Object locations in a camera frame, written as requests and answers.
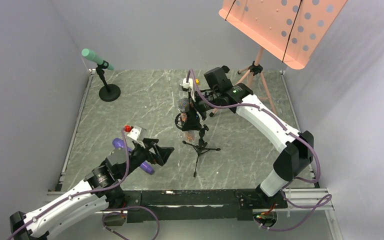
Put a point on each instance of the black round-base holder stand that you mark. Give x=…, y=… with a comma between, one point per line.
x=226, y=69

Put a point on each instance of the black tripod shock-mount stand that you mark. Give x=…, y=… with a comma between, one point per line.
x=201, y=147

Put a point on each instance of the silver glitter microphone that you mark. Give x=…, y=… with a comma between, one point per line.
x=182, y=105

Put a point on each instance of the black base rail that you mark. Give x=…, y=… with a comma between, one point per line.
x=194, y=204

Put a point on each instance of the black round-base clip stand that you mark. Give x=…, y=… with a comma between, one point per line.
x=109, y=92

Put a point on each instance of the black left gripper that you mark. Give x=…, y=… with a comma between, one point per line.
x=150, y=149

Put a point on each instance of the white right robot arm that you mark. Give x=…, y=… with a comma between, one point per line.
x=295, y=148

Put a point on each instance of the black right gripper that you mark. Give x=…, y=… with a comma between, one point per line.
x=195, y=108

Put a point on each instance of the purple microphone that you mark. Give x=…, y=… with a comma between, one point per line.
x=118, y=143

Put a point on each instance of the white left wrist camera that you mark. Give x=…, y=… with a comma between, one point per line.
x=134, y=132

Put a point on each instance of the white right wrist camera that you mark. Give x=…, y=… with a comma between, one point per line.
x=186, y=84

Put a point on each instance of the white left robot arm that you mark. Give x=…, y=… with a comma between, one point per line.
x=98, y=191

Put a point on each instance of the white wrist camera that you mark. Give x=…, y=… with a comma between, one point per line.
x=186, y=84
x=134, y=132

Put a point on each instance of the teal green microphone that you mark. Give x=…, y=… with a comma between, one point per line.
x=90, y=55

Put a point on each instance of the pink music stand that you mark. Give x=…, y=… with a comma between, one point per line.
x=290, y=30

